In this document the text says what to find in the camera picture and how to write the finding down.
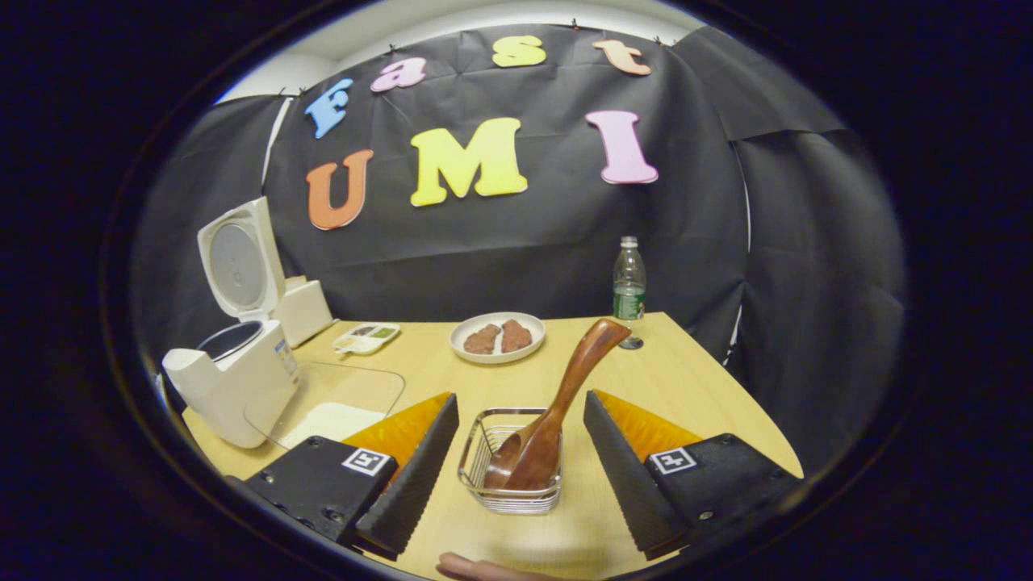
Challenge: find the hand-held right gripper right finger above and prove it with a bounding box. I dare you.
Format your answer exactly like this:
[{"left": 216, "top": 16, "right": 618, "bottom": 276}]
[{"left": 583, "top": 389, "right": 808, "bottom": 562}]

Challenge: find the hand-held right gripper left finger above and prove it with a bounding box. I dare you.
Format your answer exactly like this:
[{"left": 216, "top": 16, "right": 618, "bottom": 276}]
[{"left": 242, "top": 393, "right": 459, "bottom": 563}]

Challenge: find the metal wire chopstick holder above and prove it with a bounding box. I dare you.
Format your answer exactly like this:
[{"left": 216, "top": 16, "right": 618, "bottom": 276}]
[{"left": 458, "top": 408, "right": 563, "bottom": 516}]

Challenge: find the brown wooden spoon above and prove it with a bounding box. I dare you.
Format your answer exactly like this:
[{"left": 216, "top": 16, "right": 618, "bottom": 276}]
[{"left": 484, "top": 318, "right": 632, "bottom": 491}]

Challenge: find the white rice cooker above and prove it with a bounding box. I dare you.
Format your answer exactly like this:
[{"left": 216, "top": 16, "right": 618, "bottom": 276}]
[{"left": 161, "top": 196, "right": 302, "bottom": 449}]

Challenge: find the clear plastic rice box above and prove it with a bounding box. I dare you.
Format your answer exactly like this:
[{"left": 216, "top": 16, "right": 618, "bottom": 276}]
[{"left": 245, "top": 361, "right": 407, "bottom": 451}]

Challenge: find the white round plate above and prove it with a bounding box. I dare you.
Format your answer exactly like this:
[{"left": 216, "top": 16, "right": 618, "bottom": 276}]
[{"left": 449, "top": 311, "right": 547, "bottom": 365}]

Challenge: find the white divided food tray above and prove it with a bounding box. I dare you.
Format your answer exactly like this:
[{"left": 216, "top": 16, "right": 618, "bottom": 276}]
[{"left": 332, "top": 322, "right": 402, "bottom": 357}]

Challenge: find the clear plastic water bottle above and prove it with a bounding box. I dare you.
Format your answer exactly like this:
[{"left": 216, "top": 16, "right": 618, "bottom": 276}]
[{"left": 612, "top": 236, "right": 647, "bottom": 350}]

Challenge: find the white toaster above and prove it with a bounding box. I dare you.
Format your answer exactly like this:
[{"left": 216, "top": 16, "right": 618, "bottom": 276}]
[{"left": 274, "top": 276, "right": 335, "bottom": 349}]

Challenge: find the black backdrop cloth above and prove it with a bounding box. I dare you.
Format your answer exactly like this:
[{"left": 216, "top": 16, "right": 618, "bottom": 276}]
[{"left": 133, "top": 23, "right": 909, "bottom": 477}]

